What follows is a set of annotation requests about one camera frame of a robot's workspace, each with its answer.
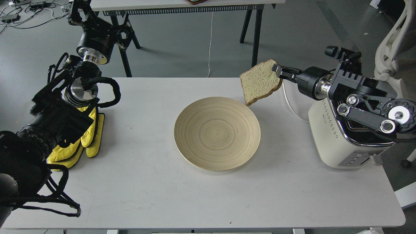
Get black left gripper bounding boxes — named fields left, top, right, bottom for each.
left=67, top=0, right=134, bottom=65

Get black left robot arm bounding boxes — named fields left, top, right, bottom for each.
left=1, top=0, right=135, bottom=224

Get round wooden plate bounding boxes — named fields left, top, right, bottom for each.
left=174, top=97, right=261, bottom=172

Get white office chair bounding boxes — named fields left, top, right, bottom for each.
left=374, top=0, right=415, bottom=103

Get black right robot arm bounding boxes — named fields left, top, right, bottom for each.
left=272, top=46, right=415, bottom=143

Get background table black legs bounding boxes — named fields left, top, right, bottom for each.
left=91, top=0, right=277, bottom=78

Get yellow oven mitt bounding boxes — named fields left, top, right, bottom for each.
left=46, top=108, right=105, bottom=169

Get white toaster power cable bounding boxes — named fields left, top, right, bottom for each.
left=281, top=81, right=309, bottom=124

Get cream white toaster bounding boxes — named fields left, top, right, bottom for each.
left=308, top=98, right=394, bottom=169

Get slice of bread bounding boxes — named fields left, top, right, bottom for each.
left=239, top=59, right=283, bottom=106

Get white hanging cable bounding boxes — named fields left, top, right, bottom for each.
left=207, top=12, right=214, bottom=78

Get floor cables and power strip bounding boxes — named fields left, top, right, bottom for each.
left=0, top=0, right=70, bottom=34

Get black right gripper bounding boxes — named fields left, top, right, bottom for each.
left=272, top=64, right=329, bottom=100

